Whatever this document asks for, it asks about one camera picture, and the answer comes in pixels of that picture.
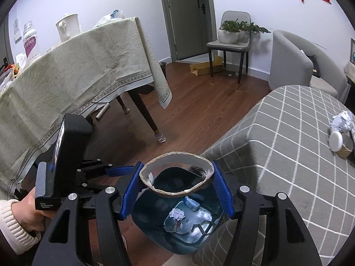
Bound crumpled blue wrapper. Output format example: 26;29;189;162
183;197;201;211

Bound potted plant in white pot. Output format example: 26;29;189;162
218;19;271;44

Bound white ceramic teapot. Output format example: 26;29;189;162
55;13;82;43

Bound crumpled paper ball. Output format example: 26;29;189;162
170;208;185;222

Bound grey armchair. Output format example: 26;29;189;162
268;30;348;100

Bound silver foil roll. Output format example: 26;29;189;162
96;102;110;121

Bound plastic jar with purple label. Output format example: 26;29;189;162
22;21;38;62

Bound white round lid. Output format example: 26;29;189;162
329;131;343;152

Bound brown cardboard tape core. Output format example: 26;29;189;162
337;141;355;159

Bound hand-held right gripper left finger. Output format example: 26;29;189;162
32;161;145;266

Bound dark wooden table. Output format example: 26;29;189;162
115;84;167;145

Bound grey dining chair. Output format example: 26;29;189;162
206;10;251;90

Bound round table with checked cloth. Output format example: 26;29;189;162
191;85;355;266

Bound person's left forearm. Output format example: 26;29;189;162
0;199;42;255

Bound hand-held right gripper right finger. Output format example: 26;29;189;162
211;161;322;266

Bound large crumpled white paper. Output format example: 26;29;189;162
331;110;355;135

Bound black bag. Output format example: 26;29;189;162
305;55;321;78

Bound grey door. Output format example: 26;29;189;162
158;0;217;61

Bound side table with beige cloth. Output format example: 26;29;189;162
0;17;172;200

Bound flat cardboard box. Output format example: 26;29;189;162
190;55;224;76

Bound beige fringed counter cloth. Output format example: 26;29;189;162
344;62;355;82

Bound cardboard tape ring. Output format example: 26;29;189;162
139;151;215;198

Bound blue waste bin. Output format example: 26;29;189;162
131;166;224;255

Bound person's left hand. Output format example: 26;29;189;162
11;192;52;239

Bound clear plastic bag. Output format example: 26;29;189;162
92;10;125;29

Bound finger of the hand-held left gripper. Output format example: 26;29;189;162
77;159;140;178
80;182;107;194

